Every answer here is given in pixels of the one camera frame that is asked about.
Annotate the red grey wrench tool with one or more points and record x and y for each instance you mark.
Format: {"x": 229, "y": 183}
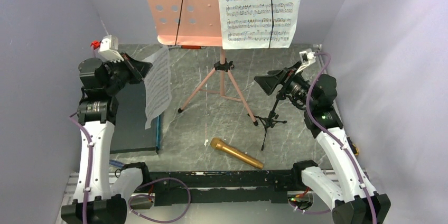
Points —
{"x": 189, "y": 47}

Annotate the black microphone tripod stand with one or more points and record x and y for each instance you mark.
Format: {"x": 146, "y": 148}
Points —
{"x": 272, "y": 119}

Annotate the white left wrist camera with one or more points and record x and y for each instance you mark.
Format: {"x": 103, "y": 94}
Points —
{"x": 108, "y": 48}

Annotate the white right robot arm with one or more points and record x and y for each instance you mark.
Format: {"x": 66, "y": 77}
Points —
{"x": 354, "y": 199}

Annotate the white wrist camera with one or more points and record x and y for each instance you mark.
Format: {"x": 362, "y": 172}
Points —
{"x": 307, "y": 58}
{"x": 108, "y": 48}

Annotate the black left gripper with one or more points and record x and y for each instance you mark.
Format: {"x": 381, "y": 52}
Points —
{"x": 135, "y": 67}

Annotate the blue pen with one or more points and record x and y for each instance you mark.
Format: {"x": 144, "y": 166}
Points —
{"x": 116, "y": 164}

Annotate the black folder book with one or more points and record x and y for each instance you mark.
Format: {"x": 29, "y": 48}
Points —
{"x": 130, "y": 135}

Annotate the sheet music page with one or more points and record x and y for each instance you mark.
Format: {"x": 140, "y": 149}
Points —
{"x": 157, "y": 84}
{"x": 258, "y": 24}

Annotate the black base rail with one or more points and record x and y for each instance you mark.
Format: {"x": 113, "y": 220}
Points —
{"x": 274, "y": 186}

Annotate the gold microphone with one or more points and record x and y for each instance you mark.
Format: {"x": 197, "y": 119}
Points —
{"x": 220, "y": 145}

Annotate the aluminium table edge rail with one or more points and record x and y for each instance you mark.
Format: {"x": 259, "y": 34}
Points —
{"x": 323, "y": 72}

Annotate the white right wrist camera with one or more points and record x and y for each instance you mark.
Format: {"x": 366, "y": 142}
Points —
{"x": 307, "y": 58}

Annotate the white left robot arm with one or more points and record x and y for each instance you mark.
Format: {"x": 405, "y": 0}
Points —
{"x": 95, "y": 199}

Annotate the pink perforated music stand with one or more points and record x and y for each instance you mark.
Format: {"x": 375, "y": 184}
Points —
{"x": 191, "y": 22}

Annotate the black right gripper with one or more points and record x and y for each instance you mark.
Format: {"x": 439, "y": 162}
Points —
{"x": 270, "y": 82}

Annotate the yellow black tool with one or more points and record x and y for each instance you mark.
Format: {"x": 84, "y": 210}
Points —
{"x": 353, "y": 147}

